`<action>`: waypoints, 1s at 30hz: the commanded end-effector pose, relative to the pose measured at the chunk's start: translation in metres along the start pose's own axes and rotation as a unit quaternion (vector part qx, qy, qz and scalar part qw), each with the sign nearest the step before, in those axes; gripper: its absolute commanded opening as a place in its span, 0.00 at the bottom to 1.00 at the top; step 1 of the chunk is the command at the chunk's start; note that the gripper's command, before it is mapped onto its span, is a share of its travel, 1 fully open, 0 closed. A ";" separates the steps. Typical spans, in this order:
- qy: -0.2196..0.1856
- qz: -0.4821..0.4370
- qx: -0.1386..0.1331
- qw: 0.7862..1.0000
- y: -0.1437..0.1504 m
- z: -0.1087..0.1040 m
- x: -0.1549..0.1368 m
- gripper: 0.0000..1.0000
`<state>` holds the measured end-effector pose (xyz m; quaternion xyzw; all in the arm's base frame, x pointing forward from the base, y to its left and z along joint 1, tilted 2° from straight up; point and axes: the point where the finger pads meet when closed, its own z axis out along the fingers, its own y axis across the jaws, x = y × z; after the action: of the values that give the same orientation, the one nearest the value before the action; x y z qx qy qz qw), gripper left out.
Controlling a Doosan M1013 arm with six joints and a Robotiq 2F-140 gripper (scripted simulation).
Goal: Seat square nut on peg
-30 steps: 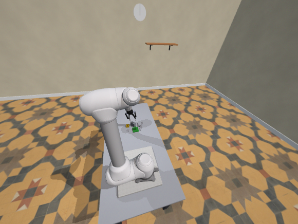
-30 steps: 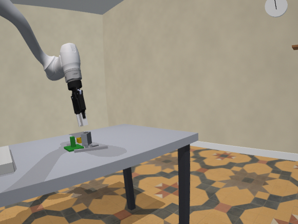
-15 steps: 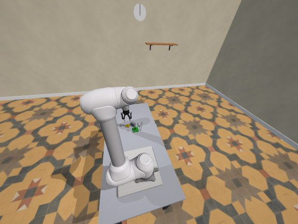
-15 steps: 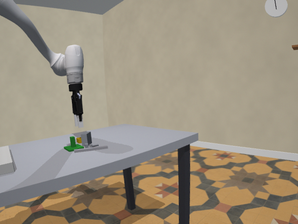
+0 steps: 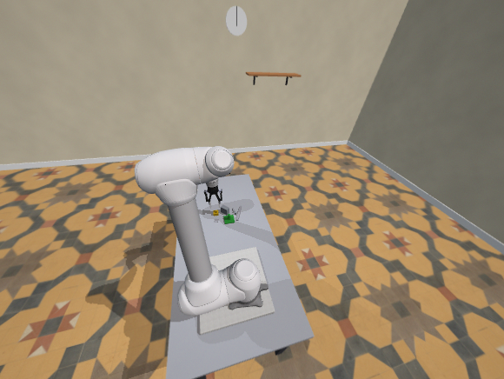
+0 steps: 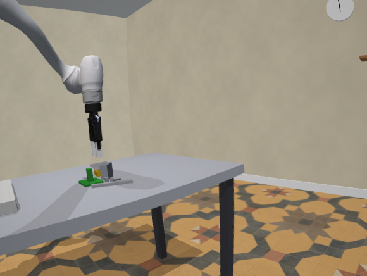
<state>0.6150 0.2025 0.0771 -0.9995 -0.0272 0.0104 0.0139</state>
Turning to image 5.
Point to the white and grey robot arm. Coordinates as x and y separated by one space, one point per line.
173 176

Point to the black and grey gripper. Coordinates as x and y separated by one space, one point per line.
214 192

